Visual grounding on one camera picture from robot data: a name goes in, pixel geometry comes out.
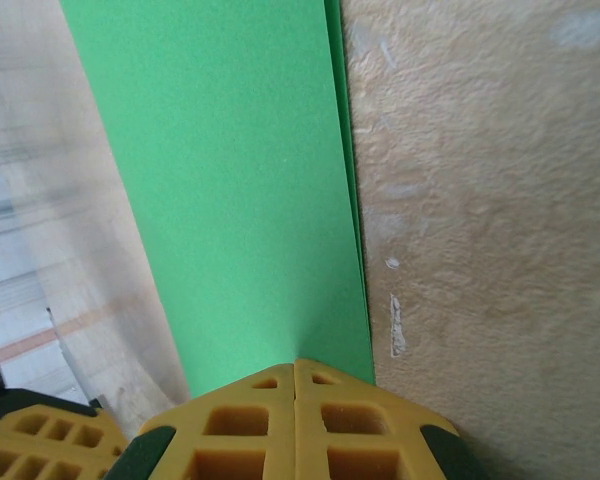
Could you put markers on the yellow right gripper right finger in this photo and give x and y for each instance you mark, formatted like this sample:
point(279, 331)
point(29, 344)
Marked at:
point(370, 440)

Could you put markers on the translucent corrugated enclosure panel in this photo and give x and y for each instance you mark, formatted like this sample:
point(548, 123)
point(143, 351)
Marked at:
point(10, 280)

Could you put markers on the green paper sheet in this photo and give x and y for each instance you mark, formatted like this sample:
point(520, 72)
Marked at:
point(230, 175)

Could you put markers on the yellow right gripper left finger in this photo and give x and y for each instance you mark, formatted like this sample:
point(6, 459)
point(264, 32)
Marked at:
point(220, 440)

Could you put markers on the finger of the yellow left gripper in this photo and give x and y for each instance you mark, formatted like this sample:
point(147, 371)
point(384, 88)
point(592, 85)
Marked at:
point(40, 465)
point(45, 425)

